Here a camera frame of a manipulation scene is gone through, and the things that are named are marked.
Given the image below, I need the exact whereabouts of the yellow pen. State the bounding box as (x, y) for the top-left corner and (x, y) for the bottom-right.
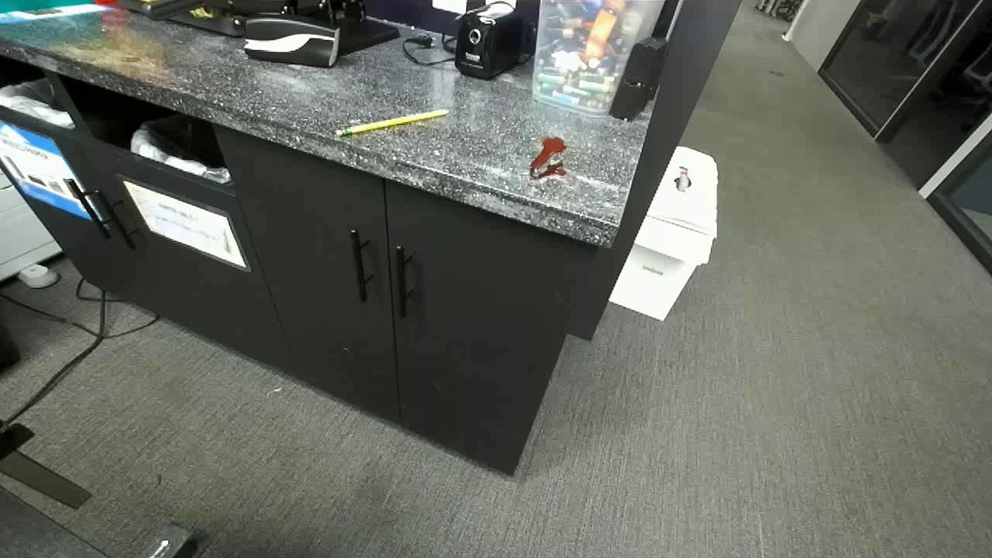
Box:
(333, 107), (452, 141)

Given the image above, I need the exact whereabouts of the black cabinet with granite top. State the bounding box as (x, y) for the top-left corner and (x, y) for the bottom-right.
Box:
(0, 0), (743, 480)

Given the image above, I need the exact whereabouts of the red staple remover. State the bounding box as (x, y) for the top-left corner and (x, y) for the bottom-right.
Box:
(526, 133), (575, 182)

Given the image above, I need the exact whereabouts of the white step bin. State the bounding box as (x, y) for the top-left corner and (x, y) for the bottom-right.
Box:
(607, 142), (723, 325)

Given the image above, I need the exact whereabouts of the black upright handheld device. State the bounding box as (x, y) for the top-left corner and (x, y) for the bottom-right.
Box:
(607, 34), (670, 124)

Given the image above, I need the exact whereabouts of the clear box with colourful contents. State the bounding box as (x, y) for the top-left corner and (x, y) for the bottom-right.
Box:
(532, 0), (668, 113)

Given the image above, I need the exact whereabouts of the black flat tray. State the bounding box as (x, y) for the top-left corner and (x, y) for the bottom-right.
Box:
(120, 0), (402, 59)

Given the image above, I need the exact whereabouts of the black and white stapler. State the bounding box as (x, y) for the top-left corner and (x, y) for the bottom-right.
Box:
(242, 15), (343, 72)

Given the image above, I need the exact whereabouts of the white paper label sign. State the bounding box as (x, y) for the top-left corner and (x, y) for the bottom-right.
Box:
(120, 179), (253, 272)

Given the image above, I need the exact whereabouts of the white trash bag liner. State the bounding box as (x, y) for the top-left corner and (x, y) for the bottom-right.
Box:
(126, 116), (236, 190)
(0, 79), (79, 133)

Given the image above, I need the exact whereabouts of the metal stand foot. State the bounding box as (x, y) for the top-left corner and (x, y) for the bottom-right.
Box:
(140, 525), (202, 558)

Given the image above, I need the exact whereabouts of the blue and white label sign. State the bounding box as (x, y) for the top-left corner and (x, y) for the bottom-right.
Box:
(0, 118), (98, 224)

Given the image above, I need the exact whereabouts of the white appliance by cabinet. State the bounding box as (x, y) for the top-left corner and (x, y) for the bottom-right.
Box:
(0, 167), (67, 291)

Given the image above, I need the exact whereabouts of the black cabinet door handle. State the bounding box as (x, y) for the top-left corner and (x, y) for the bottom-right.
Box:
(348, 228), (377, 308)
(391, 241), (418, 324)

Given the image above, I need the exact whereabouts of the black cable on counter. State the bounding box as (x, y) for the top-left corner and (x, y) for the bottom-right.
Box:
(400, 31), (460, 72)

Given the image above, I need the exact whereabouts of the black pull handle on bin door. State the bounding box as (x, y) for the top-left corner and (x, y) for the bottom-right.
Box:
(67, 176), (114, 241)

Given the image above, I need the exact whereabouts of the black floor cable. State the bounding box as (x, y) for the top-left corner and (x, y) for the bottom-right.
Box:
(0, 272), (165, 427)

